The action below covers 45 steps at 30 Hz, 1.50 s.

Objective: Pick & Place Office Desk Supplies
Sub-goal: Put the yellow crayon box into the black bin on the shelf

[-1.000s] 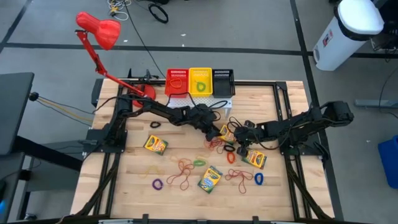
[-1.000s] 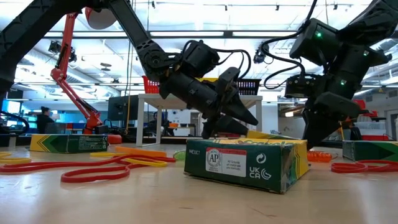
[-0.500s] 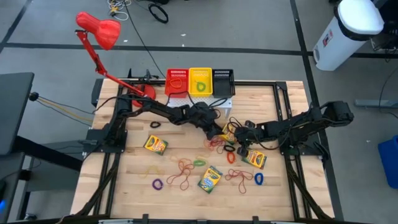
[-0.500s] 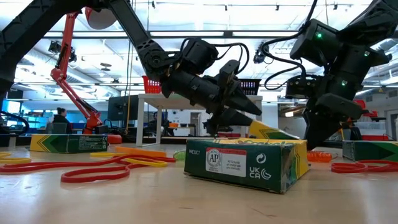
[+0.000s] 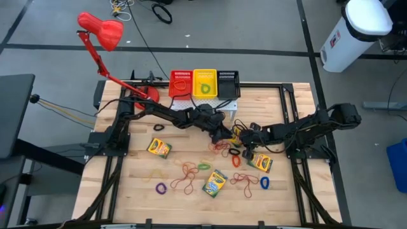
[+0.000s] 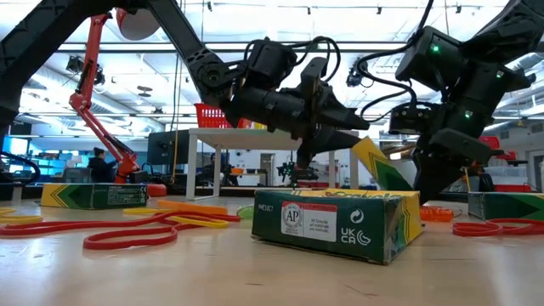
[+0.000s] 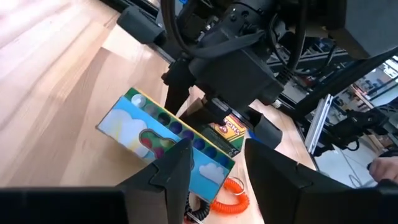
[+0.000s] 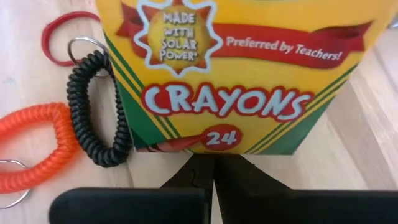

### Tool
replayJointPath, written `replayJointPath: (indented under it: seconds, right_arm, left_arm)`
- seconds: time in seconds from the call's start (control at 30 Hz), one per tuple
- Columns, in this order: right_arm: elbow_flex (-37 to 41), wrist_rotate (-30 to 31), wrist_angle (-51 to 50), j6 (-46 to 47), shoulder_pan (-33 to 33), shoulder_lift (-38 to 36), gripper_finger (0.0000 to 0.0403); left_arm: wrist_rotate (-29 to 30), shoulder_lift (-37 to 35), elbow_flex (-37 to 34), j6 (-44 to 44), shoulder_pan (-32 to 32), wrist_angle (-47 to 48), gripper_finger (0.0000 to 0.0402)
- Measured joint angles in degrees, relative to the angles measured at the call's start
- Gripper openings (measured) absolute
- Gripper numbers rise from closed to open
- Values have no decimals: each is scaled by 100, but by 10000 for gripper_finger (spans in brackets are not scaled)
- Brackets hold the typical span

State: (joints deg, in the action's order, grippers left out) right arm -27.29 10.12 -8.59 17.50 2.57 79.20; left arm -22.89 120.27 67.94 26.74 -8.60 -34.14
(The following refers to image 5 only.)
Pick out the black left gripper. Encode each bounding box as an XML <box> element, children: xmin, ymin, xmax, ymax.
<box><xmin>195</xmin><ymin>104</ymin><xmax>233</xmax><ymax>144</ymax></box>

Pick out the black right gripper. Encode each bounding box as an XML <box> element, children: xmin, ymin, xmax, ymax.
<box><xmin>240</xmin><ymin>123</ymin><xmax>276</xmax><ymax>159</ymax></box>

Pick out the orange rubber band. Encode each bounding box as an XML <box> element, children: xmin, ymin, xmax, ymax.
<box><xmin>181</xmin><ymin>161</ymin><xmax>200</xmax><ymax>179</ymax></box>

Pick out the red plastic basket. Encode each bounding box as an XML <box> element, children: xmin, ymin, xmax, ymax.
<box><xmin>168</xmin><ymin>70</ymin><xmax>194</xmax><ymax>101</ymax></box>

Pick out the long red rubber band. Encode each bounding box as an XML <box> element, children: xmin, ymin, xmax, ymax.
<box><xmin>173</xmin><ymin>79</ymin><xmax>188</xmax><ymax>92</ymax></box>
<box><xmin>183</xmin><ymin>177</ymin><xmax>195</xmax><ymax>196</ymax></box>
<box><xmin>208</xmin><ymin>141</ymin><xmax>232</xmax><ymax>159</ymax></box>
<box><xmin>230</xmin><ymin>172</ymin><xmax>260</xmax><ymax>198</ymax></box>
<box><xmin>170</xmin><ymin>173</ymin><xmax>191</xmax><ymax>191</ymax></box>

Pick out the red desk lamp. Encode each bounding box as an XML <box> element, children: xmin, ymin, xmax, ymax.
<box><xmin>77</xmin><ymin>11</ymin><xmax>160</xmax><ymax>111</ymax></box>

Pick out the white perforated riser shelf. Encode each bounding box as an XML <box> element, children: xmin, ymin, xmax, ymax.
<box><xmin>170</xmin><ymin>97</ymin><xmax>238</xmax><ymax>121</ymax></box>

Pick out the black plastic basket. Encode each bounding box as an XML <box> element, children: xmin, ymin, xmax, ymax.
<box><xmin>217</xmin><ymin>70</ymin><xmax>242</xmax><ymax>101</ymax></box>

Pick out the yellow plastic basket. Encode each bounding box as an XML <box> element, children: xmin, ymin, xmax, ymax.
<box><xmin>192</xmin><ymin>69</ymin><xmax>219</xmax><ymax>100</ymax></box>

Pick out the yellow rubber band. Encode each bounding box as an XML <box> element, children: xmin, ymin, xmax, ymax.
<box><xmin>142</xmin><ymin>168</ymin><xmax>169</xmax><ymax>183</ymax></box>

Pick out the white trash can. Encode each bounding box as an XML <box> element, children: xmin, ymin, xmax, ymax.
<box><xmin>319</xmin><ymin>0</ymin><xmax>394</xmax><ymax>73</ymax></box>

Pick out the blue storage bin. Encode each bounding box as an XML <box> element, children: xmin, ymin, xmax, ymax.
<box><xmin>386</xmin><ymin>137</ymin><xmax>407</xmax><ymax>194</ymax></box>

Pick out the black side table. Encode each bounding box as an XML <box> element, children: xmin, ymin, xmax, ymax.
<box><xmin>0</xmin><ymin>73</ymin><xmax>36</xmax><ymax>159</ymax></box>

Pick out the black coiled floor cable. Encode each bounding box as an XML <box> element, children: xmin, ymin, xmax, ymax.
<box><xmin>151</xmin><ymin>2</ymin><xmax>174</xmax><ymax>25</ymax></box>

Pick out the yellow cord with black knob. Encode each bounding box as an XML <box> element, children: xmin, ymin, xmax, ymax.
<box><xmin>30</xmin><ymin>94</ymin><xmax>96</xmax><ymax>127</ymax></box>

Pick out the white yellow cable bundle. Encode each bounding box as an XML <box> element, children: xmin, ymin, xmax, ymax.
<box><xmin>109</xmin><ymin>0</ymin><xmax>136</xmax><ymax>22</ymax></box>

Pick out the black equipment with cables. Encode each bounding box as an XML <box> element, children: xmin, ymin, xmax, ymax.
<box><xmin>380</xmin><ymin>0</ymin><xmax>407</xmax><ymax>53</ymax></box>

